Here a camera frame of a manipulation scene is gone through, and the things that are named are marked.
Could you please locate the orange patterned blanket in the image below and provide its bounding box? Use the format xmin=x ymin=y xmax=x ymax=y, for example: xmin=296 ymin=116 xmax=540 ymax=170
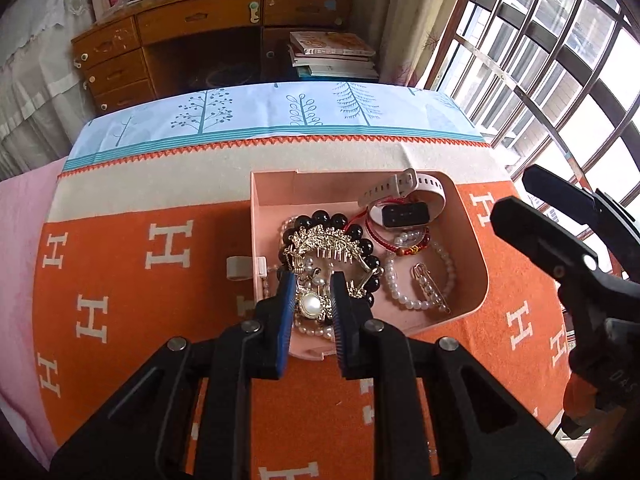
xmin=32 ymin=137 xmax=577 ymax=480

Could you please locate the white strap smart watch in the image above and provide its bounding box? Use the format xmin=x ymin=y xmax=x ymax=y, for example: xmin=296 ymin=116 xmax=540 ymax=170
xmin=357 ymin=168 xmax=447 ymax=229

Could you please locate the round pearl brooch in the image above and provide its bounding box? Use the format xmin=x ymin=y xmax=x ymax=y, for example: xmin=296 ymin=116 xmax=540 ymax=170
xmin=298 ymin=292 xmax=324 ymax=320

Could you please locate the stack of books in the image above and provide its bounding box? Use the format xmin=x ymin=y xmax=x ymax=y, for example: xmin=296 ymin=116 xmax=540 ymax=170
xmin=287 ymin=30 xmax=381 ymax=81

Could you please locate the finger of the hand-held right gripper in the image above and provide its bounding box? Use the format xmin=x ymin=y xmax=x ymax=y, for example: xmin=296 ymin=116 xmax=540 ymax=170
xmin=490 ymin=197 xmax=612 ymax=312
xmin=522 ymin=163 xmax=640 ymax=277

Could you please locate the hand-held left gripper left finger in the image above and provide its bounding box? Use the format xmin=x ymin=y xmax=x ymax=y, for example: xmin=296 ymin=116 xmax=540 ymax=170
xmin=50 ymin=269 xmax=301 ymax=480

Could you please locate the pink storage box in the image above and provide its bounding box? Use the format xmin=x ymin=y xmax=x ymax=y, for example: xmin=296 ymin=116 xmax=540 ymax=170
xmin=226 ymin=169 xmax=490 ymax=361

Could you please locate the red cord with bead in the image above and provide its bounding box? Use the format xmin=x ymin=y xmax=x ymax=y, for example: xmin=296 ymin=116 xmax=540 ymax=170
xmin=347 ymin=200 xmax=401 ymax=247

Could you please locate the metal hair comb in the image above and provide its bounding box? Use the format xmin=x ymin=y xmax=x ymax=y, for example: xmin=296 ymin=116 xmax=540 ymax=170
xmin=282 ymin=224 xmax=384 ymax=302

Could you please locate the pale curtain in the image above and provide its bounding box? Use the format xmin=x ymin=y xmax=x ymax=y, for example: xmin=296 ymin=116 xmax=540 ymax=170
xmin=349 ymin=0 xmax=482 ymax=89

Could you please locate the pearl bracelet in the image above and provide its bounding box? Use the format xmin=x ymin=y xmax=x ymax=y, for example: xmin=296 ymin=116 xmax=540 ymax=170
xmin=382 ymin=237 xmax=457 ymax=311

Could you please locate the pink bed sheet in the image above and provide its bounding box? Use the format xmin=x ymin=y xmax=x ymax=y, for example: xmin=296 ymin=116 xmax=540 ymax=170
xmin=0 ymin=160 xmax=69 ymax=457

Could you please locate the red bangle with gold charms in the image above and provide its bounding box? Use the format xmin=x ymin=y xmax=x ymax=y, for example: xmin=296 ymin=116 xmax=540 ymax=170
xmin=384 ymin=227 xmax=432 ymax=259

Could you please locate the wooden desk with drawers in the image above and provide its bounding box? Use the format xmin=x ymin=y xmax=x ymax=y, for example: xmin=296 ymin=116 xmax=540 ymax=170
xmin=71 ymin=0 xmax=355 ymax=114

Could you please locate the window with metal bars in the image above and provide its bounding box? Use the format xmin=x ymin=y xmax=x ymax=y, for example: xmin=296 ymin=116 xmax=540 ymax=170
xmin=419 ymin=0 xmax=640 ymax=281

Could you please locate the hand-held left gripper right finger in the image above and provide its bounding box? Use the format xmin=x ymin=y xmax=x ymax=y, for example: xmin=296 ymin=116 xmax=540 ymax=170
xmin=329 ymin=271 xmax=577 ymax=480

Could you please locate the pearl safety pin brooch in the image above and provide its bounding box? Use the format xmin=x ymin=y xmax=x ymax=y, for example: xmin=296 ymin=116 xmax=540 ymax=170
xmin=410 ymin=262 xmax=452 ymax=316

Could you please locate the black bead bracelet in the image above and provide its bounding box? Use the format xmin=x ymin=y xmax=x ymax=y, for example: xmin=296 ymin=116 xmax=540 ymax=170
xmin=279 ymin=213 xmax=384 ymax=312

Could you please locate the blue tree print sheet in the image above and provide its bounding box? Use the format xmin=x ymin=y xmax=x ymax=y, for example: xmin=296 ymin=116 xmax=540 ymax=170
xmin=65 ymin=80 xmax=487 ymax=171

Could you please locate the white lace dust cover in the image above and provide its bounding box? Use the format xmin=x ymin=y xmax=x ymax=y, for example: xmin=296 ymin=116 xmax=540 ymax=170
xmin=0 ymin=0 xmax=97 ymax=177

